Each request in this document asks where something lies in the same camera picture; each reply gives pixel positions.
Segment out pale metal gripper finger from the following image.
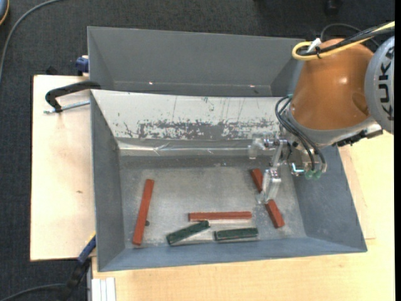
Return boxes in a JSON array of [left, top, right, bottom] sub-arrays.
[[257, 168, 282, 204], [249, 133, 279, 160]]

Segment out grey metal bin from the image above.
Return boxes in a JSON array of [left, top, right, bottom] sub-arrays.
[[86, 26, 368, 272]]

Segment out dark green flat block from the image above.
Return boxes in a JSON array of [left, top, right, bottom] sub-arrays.
[[214, 227, 259, 242], [165, 219, 211, 246]]

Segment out red-brown flat block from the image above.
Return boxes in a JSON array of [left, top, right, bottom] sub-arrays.
[[188, 211, 253, 223], [132, 179, 155, 246], [249, 168, 286, 230]]

